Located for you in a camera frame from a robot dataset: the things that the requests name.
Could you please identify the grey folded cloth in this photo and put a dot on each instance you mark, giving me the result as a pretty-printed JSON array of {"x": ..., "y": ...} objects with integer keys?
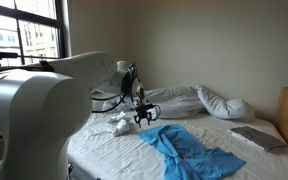
[{"x": 262, "y": 140}]

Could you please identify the white pillow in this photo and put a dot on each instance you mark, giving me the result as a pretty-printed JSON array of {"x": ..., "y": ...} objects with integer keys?
[{"x": 217, "y": 106}]

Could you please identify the black window frame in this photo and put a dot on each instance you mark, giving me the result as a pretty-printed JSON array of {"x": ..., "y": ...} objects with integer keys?
[{"x": 34, "y": 29}]

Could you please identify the crumpled white cloth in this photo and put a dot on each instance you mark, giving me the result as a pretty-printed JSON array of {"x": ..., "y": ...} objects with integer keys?
[{"x": 122, "y": 122}]

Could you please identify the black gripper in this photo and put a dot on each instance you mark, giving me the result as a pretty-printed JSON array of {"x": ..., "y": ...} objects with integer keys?
[{"x": 142, "y": 110}]

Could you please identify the blue t-shirt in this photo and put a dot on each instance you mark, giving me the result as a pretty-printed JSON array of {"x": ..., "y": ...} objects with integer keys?
[{"x": 186, "y": 158}]

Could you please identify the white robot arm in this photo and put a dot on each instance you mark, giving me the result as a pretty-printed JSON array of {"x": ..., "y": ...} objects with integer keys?
[{"x": 42, "y": 105}]

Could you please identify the grey duvet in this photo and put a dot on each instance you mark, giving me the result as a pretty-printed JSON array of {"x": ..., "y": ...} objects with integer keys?
[{"x": 167, "y": 103}]

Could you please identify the white bed sheet mattress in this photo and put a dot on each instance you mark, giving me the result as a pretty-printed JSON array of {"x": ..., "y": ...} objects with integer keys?
[{"x": 96, "y": 153}]

